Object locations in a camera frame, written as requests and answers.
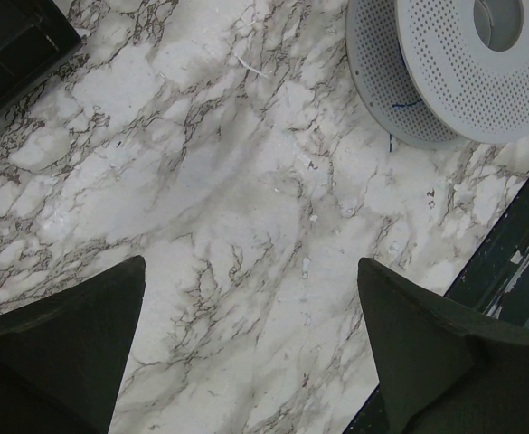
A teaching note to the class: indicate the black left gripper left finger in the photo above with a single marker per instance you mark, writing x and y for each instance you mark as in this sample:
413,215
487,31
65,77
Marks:
62,358

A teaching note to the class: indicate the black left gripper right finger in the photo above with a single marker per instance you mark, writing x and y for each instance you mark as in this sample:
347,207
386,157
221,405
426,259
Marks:
442,367

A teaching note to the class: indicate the white perforated cable spool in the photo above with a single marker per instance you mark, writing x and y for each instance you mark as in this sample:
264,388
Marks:
441,73

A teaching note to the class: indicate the black plastic bin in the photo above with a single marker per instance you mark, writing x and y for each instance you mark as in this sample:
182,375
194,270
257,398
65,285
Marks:
35,39

